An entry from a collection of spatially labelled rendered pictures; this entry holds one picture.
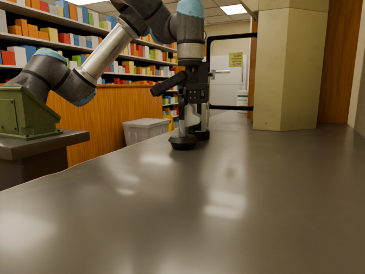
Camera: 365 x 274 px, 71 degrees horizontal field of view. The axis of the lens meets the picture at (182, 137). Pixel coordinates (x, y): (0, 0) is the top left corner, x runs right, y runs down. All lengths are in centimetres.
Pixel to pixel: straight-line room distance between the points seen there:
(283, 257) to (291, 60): 90
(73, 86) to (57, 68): 9
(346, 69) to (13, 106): 142
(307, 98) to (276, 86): 16
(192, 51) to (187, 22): 7
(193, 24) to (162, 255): 57
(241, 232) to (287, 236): 6
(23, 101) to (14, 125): 10
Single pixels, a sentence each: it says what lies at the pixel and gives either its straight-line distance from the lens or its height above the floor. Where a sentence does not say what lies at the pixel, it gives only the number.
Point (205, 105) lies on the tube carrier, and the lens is 87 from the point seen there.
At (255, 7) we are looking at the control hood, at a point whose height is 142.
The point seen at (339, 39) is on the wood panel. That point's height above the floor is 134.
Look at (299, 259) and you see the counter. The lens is 33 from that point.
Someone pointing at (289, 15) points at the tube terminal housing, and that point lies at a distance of 114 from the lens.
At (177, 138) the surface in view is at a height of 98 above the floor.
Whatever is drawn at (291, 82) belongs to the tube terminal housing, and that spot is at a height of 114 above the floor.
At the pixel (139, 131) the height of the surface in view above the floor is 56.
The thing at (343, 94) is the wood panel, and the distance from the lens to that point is 149.
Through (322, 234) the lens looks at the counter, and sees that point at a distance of 39.
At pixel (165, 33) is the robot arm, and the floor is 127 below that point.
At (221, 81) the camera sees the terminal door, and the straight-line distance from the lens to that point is 147.
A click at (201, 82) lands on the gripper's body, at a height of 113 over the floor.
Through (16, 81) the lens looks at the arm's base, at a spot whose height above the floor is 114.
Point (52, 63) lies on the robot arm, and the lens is 114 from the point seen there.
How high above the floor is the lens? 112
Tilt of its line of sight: 11 degrees down
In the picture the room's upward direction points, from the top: straight up
